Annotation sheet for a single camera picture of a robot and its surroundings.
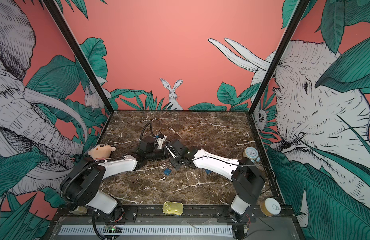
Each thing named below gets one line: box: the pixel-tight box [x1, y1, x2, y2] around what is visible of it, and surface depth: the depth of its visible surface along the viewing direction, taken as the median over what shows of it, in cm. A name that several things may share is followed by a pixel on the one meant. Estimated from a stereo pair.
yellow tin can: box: [162, 201, 184, 216], surface depth 74 cm
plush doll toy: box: [87, 143, 116, 161], surface depth 90 cm
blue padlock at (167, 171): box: [164, 168, 172, 175], surface depth 90 cm
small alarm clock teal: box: [242, 146, 261, 163], surface depth 95 cm
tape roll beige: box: [260, 197, 282, 217], surface depth 74 cm
